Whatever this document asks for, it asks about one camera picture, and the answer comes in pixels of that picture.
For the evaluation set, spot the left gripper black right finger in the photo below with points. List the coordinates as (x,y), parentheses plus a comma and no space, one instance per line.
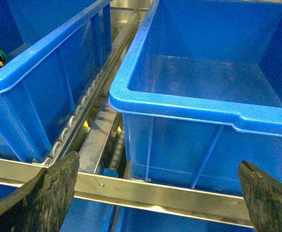
(263,197)

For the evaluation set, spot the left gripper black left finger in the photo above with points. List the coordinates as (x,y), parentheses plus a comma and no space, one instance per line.
(41,204)

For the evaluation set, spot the blue plastic bin with buttons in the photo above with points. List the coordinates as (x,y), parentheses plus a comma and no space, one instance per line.
(55,49)

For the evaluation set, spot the white roller track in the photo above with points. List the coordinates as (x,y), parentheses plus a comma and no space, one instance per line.
(77,119)

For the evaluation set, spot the empty blue plastic bin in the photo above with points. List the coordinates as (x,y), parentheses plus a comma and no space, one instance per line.
(200,90)

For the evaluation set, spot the steel front rack rail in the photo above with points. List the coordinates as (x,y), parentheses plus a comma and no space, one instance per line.
(184,202)

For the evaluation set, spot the steel centre divider rail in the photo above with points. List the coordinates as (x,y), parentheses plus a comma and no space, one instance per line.
(97,148)

